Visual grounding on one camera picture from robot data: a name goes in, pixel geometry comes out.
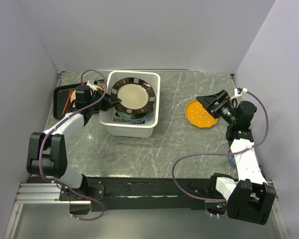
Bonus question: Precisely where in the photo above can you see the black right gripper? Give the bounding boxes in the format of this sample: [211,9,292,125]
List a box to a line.
[196,90,238,125]

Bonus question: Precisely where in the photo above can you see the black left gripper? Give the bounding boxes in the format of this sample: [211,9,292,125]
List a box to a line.
[87,87,121,112]

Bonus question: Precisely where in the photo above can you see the yellow scalloped plate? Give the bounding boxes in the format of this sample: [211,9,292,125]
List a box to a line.
[185,99,218,128]

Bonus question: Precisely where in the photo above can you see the black striped lacquer plate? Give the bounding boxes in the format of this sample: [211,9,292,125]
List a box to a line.
[110,78,156,115]

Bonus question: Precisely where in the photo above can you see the dark blue floral plate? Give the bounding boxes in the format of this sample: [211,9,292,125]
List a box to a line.
[115,108,151,120]

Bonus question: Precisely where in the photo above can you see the turquoise polka dot plate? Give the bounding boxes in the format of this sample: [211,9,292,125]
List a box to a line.
[120,117,148,123]

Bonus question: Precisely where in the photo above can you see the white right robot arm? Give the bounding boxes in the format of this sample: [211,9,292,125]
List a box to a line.
[196,90,276,225]

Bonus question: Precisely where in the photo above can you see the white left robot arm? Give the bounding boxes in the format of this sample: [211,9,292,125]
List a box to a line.
[26,85,121,200]

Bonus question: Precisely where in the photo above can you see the white plastic bin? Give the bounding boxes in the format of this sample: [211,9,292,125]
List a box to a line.
[99,70,160,137]

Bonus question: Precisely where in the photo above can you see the small clear glass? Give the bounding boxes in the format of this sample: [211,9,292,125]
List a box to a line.
[97,79,107,90]

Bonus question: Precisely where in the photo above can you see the peach bird-painted plate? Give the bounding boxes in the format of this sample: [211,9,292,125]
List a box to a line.
[70,85,104,110]

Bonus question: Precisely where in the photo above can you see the orange chopsticks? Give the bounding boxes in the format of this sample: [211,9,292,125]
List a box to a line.
[62,89,74,116]

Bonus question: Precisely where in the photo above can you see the black serving tray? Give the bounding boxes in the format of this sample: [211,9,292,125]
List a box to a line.
[53,83,86,120]

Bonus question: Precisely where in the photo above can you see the small blue patterned dish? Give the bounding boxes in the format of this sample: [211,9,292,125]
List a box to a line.
[228,150,237,168]

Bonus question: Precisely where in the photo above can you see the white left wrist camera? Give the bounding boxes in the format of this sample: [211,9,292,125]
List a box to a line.
[86,80,101,91]

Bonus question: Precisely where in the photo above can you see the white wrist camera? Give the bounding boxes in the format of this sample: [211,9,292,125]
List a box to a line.
[233,88,248,98]
[86,80,101,91]

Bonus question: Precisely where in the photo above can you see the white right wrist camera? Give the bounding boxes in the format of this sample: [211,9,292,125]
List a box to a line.
[233,88,248,98]

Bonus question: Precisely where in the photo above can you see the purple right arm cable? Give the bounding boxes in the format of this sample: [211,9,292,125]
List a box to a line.
[171,91,269,217]

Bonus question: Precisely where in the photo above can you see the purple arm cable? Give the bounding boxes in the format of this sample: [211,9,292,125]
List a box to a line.
[38,69,108,222]
[171,91,269,217]

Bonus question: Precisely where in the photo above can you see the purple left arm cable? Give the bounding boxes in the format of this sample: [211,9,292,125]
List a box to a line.
[38,69,108,222]

